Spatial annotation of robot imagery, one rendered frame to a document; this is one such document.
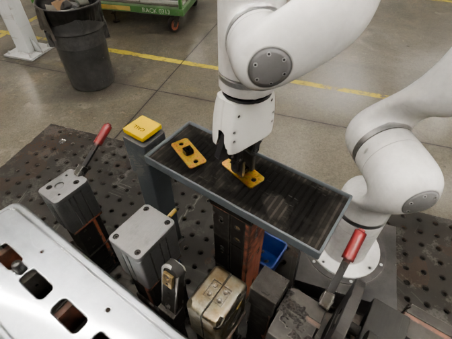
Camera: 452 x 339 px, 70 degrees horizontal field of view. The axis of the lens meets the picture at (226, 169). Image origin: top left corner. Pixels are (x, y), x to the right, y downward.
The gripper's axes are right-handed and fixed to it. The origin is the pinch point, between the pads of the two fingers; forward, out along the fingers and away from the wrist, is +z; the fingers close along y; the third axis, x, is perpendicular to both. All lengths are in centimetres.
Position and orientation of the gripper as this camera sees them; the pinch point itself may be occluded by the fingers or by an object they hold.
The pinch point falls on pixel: (243, 161)
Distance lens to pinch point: 59.0
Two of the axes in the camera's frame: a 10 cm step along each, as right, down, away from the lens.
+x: 6.4, 5.5, -5.4
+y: -7.7, 4.6, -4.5
